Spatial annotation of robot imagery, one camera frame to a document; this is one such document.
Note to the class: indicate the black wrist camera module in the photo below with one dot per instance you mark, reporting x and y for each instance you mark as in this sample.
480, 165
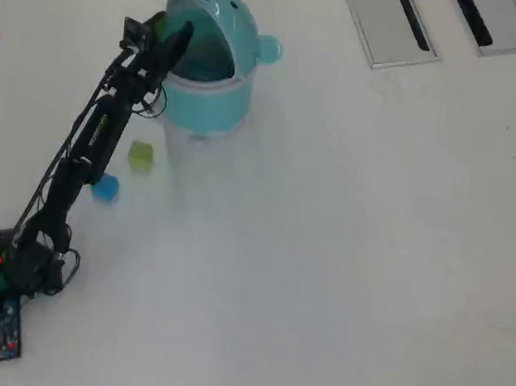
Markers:
134, 33

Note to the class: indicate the green lego block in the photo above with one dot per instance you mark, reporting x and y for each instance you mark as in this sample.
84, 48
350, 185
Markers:
141, 156

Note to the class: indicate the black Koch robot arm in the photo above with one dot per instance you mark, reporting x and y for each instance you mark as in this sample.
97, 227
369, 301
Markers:
99, 133

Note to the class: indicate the teal dome-lid desktop bin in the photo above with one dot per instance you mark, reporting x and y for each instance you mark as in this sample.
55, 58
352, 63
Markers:
212, 104

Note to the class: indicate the blue circuit board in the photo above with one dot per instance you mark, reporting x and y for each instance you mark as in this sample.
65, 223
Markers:
7, 327

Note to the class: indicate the blue lego block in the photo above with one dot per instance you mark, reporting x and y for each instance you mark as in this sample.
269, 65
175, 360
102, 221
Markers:
108, 190

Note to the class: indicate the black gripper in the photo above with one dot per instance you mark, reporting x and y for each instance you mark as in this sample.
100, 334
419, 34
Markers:
136, 74

